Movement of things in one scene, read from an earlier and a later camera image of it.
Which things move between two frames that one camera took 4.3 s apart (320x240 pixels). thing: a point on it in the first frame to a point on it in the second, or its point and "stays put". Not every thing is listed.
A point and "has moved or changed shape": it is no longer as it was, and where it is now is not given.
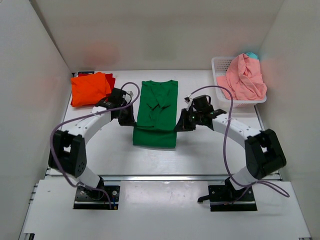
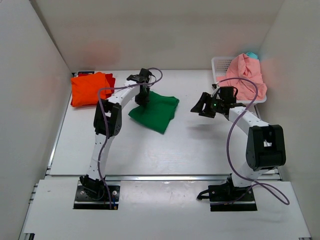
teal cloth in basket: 252,55 stays put
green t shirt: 157,114 has moved or changed shape
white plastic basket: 219,66 stays put
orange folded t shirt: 89,90 stays put
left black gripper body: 126,116 to 141,97
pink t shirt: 244,77 stays put
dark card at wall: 85,72 stays put
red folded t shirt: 111,81 stays put
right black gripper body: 190,119 to 216,104
